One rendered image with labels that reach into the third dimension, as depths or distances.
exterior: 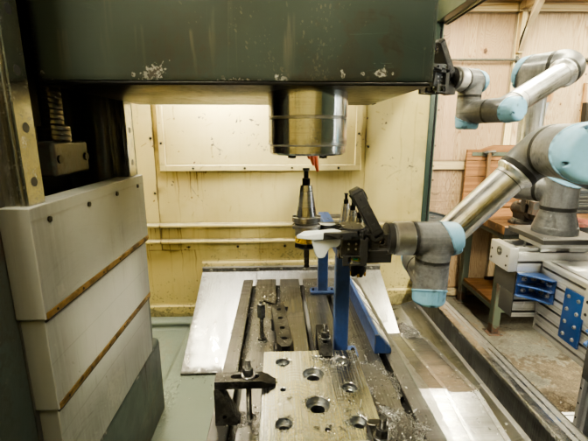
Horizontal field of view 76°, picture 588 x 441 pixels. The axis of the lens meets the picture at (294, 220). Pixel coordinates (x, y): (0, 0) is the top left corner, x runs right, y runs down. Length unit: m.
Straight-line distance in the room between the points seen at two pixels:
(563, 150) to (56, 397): 1.01
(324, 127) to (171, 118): 1.22
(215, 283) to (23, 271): 1.27
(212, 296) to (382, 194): 0.94
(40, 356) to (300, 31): 0.67
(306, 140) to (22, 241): 0.48
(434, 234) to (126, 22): 0.69
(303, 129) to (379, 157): 1.17
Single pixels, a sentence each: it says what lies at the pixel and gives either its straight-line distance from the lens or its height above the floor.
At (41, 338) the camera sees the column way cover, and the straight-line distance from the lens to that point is 0.74.
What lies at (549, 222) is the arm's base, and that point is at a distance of 1.66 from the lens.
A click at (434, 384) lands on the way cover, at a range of 1.35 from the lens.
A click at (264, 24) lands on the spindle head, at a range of 0.69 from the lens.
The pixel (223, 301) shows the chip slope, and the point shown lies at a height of 0.77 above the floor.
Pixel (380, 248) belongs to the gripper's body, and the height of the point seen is 1.28.
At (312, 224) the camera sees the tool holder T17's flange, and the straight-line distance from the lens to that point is 0.79.
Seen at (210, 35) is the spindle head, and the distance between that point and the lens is 0.69.
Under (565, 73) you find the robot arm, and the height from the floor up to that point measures 1.71.
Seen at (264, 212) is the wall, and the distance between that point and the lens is 1.84.
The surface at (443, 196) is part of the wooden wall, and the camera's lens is 3.68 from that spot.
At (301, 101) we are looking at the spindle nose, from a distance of 0.72.
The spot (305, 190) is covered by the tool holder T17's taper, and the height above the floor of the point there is 1.41.
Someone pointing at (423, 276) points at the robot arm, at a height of 1.21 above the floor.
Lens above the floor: 1.52
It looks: 13 degrees down
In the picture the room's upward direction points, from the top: straight up
